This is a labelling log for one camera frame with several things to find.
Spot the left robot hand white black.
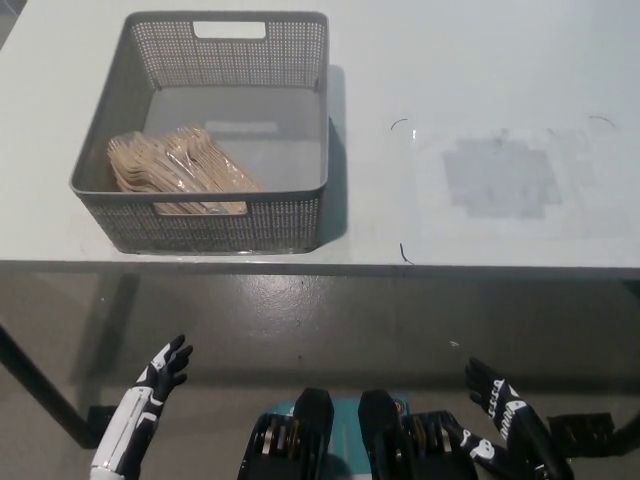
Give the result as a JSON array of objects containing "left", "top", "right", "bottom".
[{"left": 88, "top": 334, "right": 195, "bottom": 480}]

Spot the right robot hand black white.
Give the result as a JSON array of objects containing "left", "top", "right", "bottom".
[{"left": 446, "top": 357, "right": 575, "bottom": 480}]

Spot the bag of wooden cutlery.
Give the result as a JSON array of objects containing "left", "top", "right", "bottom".
[{"left": 107, "top": 125, "right": 267, "bottom": 215}]

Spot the black metal table leg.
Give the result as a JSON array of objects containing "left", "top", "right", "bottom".
[{"left": 0, "top": 319, "right": 99, "bottom": 449}]

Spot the black teal robot body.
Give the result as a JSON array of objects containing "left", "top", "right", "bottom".
[{"left": 238, "top": 387, "right": 477, "bottom": 480}]

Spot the grey perforated plastic basket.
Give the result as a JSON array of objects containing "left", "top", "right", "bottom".
[{"left": 68, "top": 10, "right": 331, "bottom": 255}]

